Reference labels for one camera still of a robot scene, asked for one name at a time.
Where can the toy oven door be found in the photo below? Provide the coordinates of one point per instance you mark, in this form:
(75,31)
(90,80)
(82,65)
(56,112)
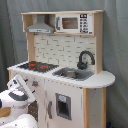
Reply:
(33,110)

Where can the grey range hood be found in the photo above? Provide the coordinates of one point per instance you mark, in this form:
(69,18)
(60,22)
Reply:
(40,26)

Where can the toy microwave with door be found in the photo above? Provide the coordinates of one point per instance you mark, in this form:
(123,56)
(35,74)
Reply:
(74,23)

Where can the black stovetop with red burners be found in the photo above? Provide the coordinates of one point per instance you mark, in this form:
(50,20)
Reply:
(38,66)

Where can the wooden toy kitchen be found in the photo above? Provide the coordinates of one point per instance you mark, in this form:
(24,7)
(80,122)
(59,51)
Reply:
(63,50)

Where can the black toy faucet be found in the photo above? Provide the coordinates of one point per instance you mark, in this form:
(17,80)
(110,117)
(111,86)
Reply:
(82,63)

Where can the toy fridge door with dispenser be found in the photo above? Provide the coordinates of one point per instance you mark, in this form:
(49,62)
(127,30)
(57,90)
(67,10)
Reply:
(64,105)

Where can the grey toy sink basin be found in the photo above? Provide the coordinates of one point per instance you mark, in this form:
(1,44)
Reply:
(73,74)

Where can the right red stove knob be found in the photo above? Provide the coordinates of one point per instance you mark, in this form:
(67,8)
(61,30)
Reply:
(35,83)

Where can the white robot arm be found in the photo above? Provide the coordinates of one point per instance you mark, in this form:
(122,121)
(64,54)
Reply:
(18,97)

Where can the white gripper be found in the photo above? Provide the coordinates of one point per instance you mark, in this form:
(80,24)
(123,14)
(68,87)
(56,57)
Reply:
(17,83)

